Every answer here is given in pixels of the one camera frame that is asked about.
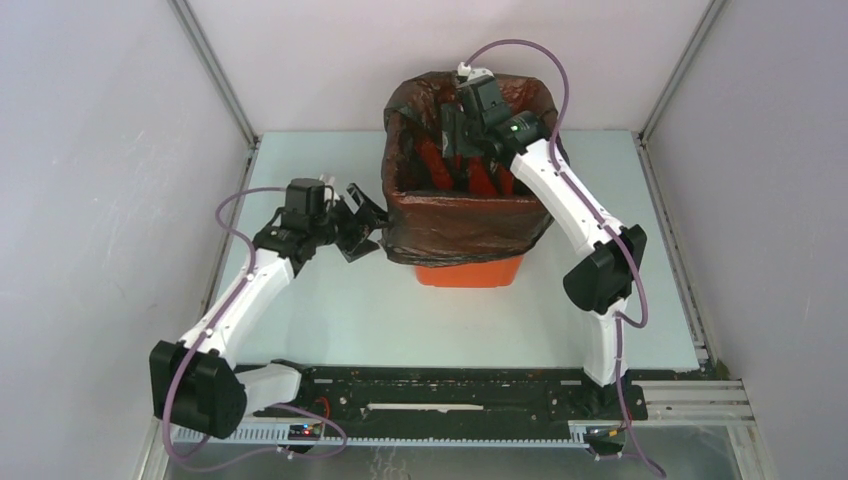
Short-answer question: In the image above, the small circuit board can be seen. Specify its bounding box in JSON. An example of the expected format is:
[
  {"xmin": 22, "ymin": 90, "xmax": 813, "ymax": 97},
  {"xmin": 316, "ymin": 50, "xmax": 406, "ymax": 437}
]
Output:
[{"xmin": 287, "ymin": 424, "xmax": 322, "ymax": 441}]

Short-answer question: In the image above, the left aluminium frame post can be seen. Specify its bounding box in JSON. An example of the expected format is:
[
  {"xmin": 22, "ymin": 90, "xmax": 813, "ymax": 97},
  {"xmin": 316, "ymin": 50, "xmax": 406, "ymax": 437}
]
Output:
[{"xmin": 167, "ymin": 0, "xmax": 259, "ymax": 148}]

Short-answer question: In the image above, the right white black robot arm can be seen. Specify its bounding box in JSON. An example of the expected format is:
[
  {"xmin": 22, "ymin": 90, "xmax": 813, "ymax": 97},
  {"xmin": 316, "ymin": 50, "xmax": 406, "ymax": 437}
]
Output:
[{"xmin": 442, "ymin": 69, "xmax": 647, "ymax": 418}]

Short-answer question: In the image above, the orange plastic trash bin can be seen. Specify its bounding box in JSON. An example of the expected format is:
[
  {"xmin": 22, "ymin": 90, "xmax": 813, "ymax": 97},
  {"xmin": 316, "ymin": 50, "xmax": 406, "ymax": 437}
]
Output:
[{"xmin": 414, "ymin": 256, "xmax": 524, "ymax": 288}]

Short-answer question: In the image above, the white slotted cable duct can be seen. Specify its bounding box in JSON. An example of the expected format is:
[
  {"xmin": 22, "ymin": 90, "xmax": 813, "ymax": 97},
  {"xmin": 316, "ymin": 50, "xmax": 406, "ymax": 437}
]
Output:
[{"xmin": 210, "ymin": 423, "xmax": 625, "ymax": 448}]

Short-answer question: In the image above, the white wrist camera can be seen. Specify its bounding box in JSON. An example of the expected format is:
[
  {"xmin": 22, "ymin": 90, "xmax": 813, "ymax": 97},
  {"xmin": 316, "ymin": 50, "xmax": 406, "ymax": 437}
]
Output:
[
  {"xmin": 319, "ymin": 173, "xmax": 340, "ymax": 206},
  {"xmin": 456, "ymin": 62, "xmax": 495, "ymax": 85}
]

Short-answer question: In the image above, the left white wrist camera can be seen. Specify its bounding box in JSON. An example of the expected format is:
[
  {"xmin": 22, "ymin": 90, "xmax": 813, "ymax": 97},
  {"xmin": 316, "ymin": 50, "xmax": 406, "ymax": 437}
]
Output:
[{"xmin": 319, "ymin": 173, "xmax": 340, "ymax": 206}]

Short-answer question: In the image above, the right aluminium frame post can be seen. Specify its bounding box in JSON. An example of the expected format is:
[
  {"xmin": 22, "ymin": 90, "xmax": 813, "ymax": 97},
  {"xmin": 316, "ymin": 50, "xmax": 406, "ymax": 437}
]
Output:
[{"xmin": 639, "ymin": 0, "xmax": 731, "ymax": 145}]

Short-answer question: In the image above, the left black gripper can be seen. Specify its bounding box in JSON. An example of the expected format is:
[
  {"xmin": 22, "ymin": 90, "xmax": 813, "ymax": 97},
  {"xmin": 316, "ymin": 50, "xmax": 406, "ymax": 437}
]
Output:
[{"xmin": 310, "ymin": 185, "xmax": 399, "ymax": 263}]

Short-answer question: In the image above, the aluminium frame post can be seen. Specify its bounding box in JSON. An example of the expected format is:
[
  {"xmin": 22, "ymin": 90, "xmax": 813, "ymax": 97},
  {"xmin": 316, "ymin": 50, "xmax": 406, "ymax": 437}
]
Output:
[
  {"xmin": 167, "ymin": 0, "xmax": 259, "ymax": 148},
  {"xmin": 639, "ymin": 0, "xmax": 731, "ymax": 145}
]

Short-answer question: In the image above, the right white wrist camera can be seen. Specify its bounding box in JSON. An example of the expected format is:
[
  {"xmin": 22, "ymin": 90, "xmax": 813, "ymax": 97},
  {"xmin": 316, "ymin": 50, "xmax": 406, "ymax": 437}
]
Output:
[{"xmin": 456, "ymin": 62, "xmax": 495, "ymax": 85}]

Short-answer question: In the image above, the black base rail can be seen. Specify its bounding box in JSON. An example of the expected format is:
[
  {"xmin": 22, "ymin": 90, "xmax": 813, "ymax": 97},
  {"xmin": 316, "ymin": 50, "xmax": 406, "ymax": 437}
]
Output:
[{"xmin": 292, "ymin": 366, "xmax": 648, "ymax": 439}]

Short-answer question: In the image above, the black plastic trash bag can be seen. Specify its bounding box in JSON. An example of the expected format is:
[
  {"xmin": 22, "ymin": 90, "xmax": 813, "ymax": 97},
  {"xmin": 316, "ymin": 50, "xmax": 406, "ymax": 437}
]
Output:
[{"xmin": 380, "ymin": 71, "xmax": 554, "ymax": 267}]

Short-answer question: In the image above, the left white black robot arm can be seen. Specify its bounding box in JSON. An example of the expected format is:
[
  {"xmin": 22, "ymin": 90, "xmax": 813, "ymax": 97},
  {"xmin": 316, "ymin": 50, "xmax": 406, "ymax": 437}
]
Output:
[{"xmin": 149, "ymin": 177, "xmax": 389, "ymax": 439}]

